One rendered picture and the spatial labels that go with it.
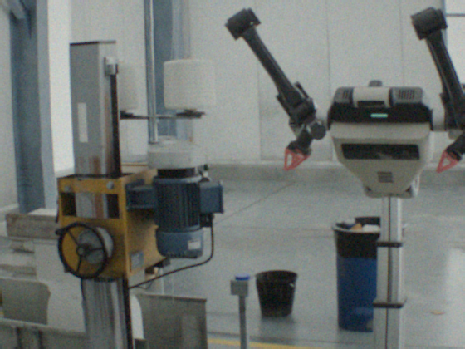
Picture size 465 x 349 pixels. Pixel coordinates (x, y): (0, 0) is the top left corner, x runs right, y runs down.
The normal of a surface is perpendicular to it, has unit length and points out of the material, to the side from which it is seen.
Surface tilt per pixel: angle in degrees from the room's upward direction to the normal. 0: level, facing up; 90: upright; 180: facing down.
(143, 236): 90
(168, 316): 90
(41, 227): 90
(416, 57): 90
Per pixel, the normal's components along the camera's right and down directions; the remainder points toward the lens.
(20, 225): -0.36, 0.15
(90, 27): 0.93, 0.02
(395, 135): -0.26, -0.66
